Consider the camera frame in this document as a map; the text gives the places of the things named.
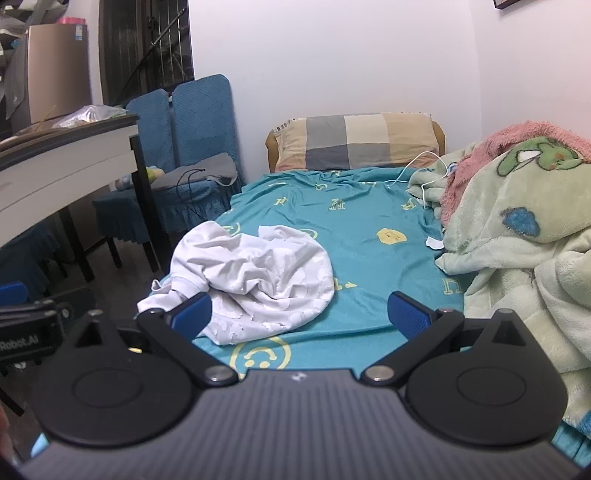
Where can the teal printed bed sheet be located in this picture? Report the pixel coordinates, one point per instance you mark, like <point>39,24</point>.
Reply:
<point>369,277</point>

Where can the small white paper piece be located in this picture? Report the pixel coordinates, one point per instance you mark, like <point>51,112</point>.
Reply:
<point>434,242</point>

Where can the white shirt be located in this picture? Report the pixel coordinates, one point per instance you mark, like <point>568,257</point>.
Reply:
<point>258,277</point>

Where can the gold refrigerator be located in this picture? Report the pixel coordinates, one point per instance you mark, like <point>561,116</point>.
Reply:
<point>57,74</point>

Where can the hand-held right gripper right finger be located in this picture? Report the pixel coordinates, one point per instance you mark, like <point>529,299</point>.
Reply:
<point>407,314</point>

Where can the grey cloth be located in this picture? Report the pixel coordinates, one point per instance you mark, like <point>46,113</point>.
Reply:
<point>203,170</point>

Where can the white desk with black legs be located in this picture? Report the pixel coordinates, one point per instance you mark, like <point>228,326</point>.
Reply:
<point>60,157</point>

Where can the pink fleece blanket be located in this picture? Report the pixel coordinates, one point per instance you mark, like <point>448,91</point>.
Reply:
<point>471,175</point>

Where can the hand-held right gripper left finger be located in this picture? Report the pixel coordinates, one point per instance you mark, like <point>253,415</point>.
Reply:
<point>195,313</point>

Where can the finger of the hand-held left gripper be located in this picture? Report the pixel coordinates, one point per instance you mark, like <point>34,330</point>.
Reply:
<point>13,294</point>

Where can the pink lid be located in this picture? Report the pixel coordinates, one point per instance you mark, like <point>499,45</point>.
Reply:
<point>73,21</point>

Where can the plush toy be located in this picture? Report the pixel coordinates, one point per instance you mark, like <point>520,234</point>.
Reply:
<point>154,173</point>

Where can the clear plastic bag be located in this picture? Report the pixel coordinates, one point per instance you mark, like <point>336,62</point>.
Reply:
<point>90,115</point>

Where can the green fleece blanket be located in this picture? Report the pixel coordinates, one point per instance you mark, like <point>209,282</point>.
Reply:
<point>531,277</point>

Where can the plaid pillow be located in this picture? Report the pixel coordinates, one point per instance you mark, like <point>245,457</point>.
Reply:
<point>351,141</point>

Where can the barred window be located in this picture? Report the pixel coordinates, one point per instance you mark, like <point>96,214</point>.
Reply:
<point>143,50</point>

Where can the dark picture frame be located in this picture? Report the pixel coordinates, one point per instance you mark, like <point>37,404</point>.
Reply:
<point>505,2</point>

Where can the blue covered chair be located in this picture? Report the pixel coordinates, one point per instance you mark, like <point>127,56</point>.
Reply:
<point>27,254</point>
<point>203,120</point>
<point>147,134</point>

